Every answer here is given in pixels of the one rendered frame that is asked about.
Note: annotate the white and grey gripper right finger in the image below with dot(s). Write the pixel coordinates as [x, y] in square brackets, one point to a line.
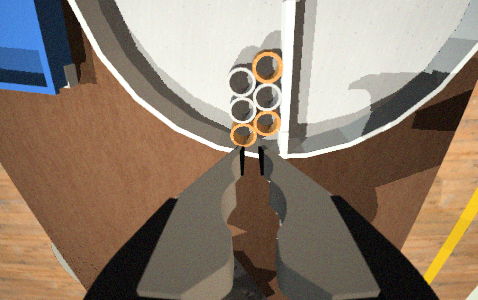
[326, 250]

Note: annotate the grey metal ring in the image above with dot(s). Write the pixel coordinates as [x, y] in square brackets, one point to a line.
[240, 92]
[270, 105]
[239, 117]

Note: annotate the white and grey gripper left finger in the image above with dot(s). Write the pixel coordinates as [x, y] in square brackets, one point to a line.
[183, 251]

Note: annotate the bronze bushing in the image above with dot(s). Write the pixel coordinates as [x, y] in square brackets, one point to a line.
[267, 130]
[244, 141]
[267, 78]

